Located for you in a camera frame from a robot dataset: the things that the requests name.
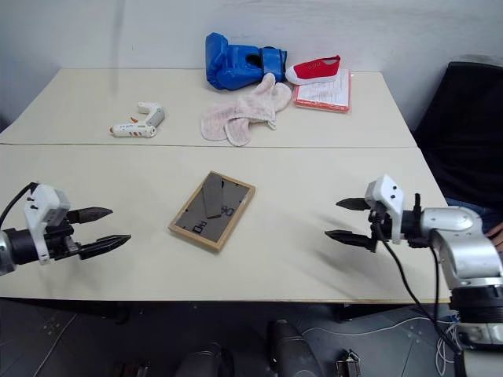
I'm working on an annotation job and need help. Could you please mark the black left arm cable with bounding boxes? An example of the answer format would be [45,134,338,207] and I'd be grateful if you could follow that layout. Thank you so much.
[0,181,40,233]

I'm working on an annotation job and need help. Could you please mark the person in blue jeans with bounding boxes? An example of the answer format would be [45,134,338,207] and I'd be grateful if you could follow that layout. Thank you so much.
[446,197,503,249]

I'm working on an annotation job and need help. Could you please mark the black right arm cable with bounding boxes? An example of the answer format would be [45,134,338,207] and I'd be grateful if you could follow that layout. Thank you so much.
[369,218,467,377]

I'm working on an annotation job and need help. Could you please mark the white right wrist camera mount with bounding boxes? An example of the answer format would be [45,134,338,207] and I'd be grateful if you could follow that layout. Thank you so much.
[364,174,406,245]

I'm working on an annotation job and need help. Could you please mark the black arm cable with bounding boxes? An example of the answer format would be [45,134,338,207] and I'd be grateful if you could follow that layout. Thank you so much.
[0,181,40,233]
[369,218,467,377]

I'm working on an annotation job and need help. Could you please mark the black chair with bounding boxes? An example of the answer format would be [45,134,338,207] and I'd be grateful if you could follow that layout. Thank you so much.
[412,61,503,215]

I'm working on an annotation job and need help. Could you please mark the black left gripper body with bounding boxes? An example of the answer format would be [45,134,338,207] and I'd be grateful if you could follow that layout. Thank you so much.
[40,210,86,263]

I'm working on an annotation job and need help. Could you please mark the orange and white booklet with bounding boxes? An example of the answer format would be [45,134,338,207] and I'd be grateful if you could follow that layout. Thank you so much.
[292,68,353,115]

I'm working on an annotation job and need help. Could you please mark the white floor wires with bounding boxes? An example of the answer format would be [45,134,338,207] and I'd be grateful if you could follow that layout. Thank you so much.
[435,313,463,375]

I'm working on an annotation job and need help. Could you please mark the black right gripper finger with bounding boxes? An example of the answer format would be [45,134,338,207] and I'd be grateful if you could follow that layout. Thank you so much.
[324,229,375,251]
[336,197,371,211]

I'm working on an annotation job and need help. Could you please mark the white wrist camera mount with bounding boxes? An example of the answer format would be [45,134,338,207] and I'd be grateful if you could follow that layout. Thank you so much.
[23,183,72,265]
[364,174,406,245]

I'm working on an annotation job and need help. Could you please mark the pink terry cloth mitten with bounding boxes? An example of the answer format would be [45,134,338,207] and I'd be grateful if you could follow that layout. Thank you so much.
[230,73,294,131]
[200,100,253,148]

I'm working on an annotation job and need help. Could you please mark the blue boxing glove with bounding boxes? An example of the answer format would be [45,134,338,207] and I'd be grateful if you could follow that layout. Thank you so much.
[204,31,289,92]

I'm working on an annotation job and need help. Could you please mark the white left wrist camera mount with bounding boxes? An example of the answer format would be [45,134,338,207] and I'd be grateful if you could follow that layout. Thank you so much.
[23,183,72,265]

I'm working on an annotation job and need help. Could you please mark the dark metal bracket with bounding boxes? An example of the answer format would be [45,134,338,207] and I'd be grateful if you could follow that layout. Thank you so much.
[336,348,363,377]

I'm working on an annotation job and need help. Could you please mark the dark rounded shape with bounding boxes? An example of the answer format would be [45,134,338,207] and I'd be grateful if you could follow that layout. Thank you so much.
[266,319,328,377]

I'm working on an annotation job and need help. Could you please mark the white hot glue gun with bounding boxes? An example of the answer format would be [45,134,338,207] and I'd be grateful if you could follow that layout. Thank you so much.
[108,101,166,140]

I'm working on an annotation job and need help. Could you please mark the red slip-on shoe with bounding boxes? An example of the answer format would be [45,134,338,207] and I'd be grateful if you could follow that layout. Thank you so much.
[285,55,342,86]

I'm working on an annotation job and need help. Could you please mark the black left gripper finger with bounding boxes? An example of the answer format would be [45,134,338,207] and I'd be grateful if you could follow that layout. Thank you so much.
[72,206,115,226]
[79,234,132,261]

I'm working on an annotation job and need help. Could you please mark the wooden picture frame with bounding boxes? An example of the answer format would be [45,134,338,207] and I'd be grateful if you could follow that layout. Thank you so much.
[167,170,257,254]

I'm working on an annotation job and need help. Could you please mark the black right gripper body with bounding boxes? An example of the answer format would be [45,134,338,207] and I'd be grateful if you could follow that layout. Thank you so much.
[364,197,390,253]

